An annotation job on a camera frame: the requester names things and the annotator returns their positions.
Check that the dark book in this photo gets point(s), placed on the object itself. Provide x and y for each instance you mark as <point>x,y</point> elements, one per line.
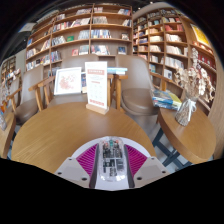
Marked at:
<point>83,81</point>

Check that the white framed picture, red print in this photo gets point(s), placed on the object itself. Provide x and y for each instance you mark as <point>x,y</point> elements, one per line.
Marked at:
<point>68,81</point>

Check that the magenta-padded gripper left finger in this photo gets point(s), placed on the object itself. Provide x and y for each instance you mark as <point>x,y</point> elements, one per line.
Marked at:
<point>86,160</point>

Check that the glass vase, beige dried flowers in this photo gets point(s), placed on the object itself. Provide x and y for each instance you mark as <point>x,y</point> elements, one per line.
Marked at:
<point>185,113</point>

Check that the small distant bookshelf unit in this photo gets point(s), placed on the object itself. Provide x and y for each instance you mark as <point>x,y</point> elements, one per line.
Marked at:
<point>7,66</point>

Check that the light blue book stack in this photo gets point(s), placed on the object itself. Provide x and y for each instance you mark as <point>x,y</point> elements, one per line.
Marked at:
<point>117,70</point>

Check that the curved wooden bookshelf unit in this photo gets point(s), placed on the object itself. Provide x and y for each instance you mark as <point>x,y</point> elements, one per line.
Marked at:
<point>166,43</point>

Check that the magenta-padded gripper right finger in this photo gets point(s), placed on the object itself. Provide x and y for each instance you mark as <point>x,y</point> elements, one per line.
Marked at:
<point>138,160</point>

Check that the white ceiling panel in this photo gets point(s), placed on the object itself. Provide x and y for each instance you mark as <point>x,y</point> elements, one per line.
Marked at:
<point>27,27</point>

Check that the white red sign, wooden base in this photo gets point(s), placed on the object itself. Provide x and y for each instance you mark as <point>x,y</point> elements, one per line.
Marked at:
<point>97,86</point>

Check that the blue yellow magazine stack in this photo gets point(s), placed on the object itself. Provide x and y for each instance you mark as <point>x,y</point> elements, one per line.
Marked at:
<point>165,99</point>

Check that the white mouse pad, red wrist rest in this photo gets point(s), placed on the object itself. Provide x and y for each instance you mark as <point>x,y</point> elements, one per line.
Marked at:
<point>83,148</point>

